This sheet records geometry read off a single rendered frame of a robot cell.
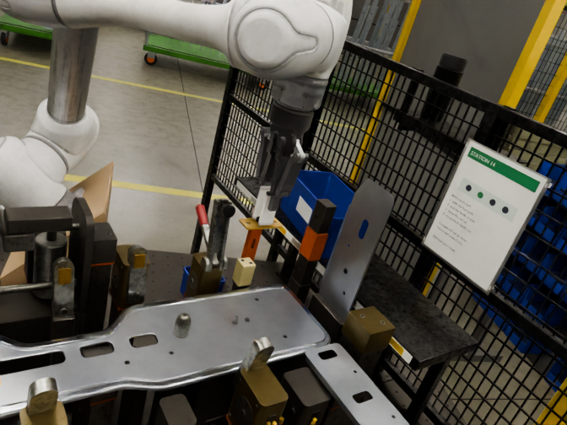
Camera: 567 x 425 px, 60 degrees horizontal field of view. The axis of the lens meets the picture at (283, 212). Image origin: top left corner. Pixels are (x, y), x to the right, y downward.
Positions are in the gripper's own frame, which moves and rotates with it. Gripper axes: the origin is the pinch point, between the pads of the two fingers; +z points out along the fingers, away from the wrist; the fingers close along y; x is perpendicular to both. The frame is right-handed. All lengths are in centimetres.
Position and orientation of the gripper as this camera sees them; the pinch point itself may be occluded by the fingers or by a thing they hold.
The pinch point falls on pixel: (266, 205)
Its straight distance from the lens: 94.4
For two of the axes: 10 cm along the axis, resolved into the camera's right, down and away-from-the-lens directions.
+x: 8.2, -0.4, 5.7
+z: -2.6, 8.7, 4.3
